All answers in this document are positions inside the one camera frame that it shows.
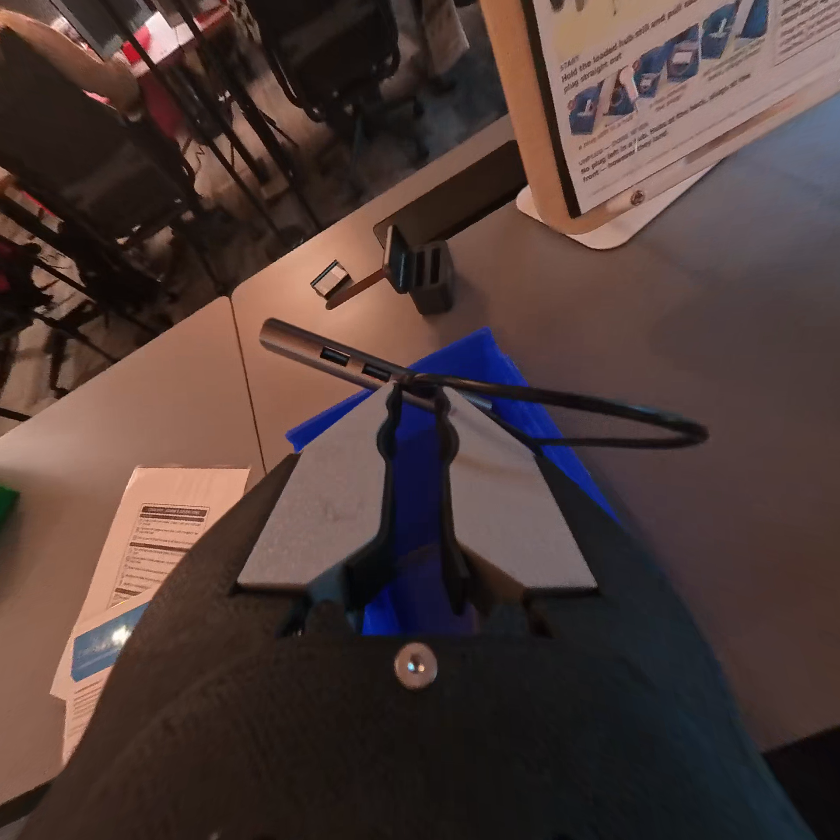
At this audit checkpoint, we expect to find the paper with blue header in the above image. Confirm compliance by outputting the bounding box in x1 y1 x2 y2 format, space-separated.
49 591 152 762

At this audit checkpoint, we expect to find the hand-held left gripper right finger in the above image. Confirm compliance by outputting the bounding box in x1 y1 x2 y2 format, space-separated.
437 387 599 616

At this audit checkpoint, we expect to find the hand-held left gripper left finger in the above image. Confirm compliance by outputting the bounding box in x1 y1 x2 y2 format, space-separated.
235 382 401 606

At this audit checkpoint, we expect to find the white stand base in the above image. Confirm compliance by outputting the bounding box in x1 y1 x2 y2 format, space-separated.
515 164 716 250

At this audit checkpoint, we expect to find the small black silver block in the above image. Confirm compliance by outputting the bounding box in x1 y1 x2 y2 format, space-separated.
310 259 349 298

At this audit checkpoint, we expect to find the short black hub cable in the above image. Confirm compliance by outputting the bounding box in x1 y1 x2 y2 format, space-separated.
392 371 711 454

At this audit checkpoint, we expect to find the grey USB hub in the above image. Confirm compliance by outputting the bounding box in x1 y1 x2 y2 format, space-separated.
258 317 493 417

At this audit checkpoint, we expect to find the white printed paper sheet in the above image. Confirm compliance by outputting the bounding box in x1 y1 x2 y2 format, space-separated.
105 465 252 611

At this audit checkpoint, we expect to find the blue plastic bin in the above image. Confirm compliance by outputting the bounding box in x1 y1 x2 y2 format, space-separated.
285 327 621 637

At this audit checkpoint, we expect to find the wooden display board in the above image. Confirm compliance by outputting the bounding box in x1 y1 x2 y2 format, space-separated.
479 0 840 236

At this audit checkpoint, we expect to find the black office chair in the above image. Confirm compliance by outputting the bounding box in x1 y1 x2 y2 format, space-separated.
249 0 427 168
0 26 198 277

